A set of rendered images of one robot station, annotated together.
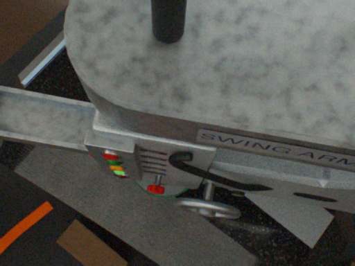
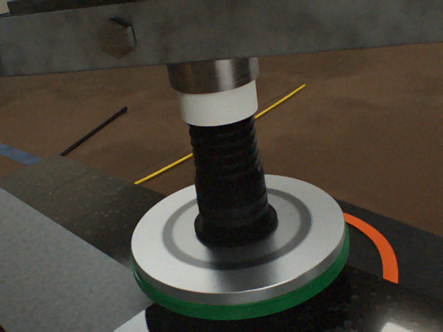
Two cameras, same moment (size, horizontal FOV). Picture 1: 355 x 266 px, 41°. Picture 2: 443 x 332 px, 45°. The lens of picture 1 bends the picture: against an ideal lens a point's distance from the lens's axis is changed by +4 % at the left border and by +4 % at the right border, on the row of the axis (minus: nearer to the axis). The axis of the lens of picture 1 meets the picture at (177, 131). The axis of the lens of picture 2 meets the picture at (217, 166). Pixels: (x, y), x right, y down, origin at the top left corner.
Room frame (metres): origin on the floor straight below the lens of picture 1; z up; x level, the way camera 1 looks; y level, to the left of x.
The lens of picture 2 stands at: (0.71, 0.16, 1.15)
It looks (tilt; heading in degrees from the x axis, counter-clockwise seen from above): 26 degrees down; 198
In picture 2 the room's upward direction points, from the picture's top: 9 degrees counter-clockwise
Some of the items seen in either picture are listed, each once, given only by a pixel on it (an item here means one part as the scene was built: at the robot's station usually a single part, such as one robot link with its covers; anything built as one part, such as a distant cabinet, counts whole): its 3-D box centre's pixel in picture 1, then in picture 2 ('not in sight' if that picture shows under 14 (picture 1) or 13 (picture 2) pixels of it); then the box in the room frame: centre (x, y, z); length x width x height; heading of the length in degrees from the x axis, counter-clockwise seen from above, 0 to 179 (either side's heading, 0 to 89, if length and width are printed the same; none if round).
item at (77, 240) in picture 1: (94, 251); not in sight; (-0.01, 0.30, 0.07); 0.30 x 0.12 x 0.12; 58
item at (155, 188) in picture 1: (157, 183); not in sight; (0.15, 0.03, 1.22); 0.04 x 0.04 x 0.04; 86
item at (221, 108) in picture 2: not in sight; (217, 92); (0.27, 0.03, 1.00); 0.07 x 0.07 x 0.04
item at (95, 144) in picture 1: (118, 158); not in sight; (0.16, 0.10, 1.35); 0.08 x 0.03 x 0.28; 86
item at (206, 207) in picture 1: (209, 192); not in sight; (0.14, -0.09, 1.18); 0.15 x 0.10 x 0.15; 86
